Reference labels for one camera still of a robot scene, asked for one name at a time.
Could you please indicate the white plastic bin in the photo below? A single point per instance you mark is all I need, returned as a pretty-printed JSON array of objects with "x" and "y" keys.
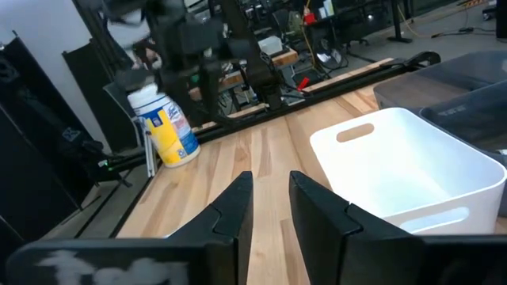
[{"x": 396, "y": 170}]

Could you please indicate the yellow disinfectant wipes canister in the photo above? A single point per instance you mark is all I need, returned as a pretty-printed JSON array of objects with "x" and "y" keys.
[{"x": 168, "y": 126}]

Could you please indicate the black table leg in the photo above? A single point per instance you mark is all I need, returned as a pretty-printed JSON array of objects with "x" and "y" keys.
[{"x": 398, "y": 20}]

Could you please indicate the black panel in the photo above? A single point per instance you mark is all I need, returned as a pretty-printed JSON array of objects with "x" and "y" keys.
[{"x": 31, "y": 158}]

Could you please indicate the red clip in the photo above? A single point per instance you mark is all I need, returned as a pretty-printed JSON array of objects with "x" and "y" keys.
[{"x": 303, "y": 84}]

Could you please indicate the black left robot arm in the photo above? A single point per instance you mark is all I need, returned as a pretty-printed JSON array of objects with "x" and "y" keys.
[{"x": 257, "y": 59}]

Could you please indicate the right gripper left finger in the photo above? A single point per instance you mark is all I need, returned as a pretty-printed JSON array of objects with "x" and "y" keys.
[{"x": 226, "y": 237}]

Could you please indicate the wooden background table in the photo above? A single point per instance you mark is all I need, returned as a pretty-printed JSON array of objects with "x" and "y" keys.
[{"x": 285, "y": 58}]

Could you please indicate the dark grey storage bin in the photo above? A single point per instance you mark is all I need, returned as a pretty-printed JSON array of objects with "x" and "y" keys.
[
  {"x": 503, "y": 186},
  {"x": 467, "y": 118},
  {"x": 435, "y": 83}
]

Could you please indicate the black aluminium table frame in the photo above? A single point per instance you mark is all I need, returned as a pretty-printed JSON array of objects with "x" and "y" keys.
[{"x": 301, "y": 103}]

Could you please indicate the white box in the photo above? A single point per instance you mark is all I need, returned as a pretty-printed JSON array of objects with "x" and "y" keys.
[{"x": 271, "y": 45}]

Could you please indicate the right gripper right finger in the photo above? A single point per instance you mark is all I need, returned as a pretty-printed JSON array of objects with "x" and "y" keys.
[{"x": 328, "y": 237}]

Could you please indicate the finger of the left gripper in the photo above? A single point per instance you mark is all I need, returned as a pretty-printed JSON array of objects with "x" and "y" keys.
[
  {"x": 210, "y": 91},
  {"x": 176, "y": 99}
]

